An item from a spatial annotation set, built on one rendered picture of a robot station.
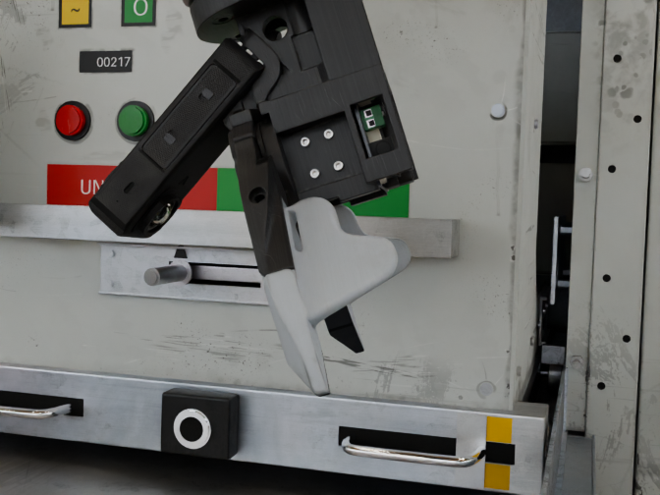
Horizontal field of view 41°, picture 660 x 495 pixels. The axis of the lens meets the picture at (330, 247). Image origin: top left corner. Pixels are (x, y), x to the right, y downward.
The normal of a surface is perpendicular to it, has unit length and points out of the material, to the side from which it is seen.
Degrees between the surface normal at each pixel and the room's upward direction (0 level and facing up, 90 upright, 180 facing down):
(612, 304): 90
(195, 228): 90
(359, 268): 57
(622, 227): 90
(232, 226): 90
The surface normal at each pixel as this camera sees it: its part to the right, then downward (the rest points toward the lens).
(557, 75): -0.28, 0.04
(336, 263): -0.27, -0.51
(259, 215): -0.20, -0.22
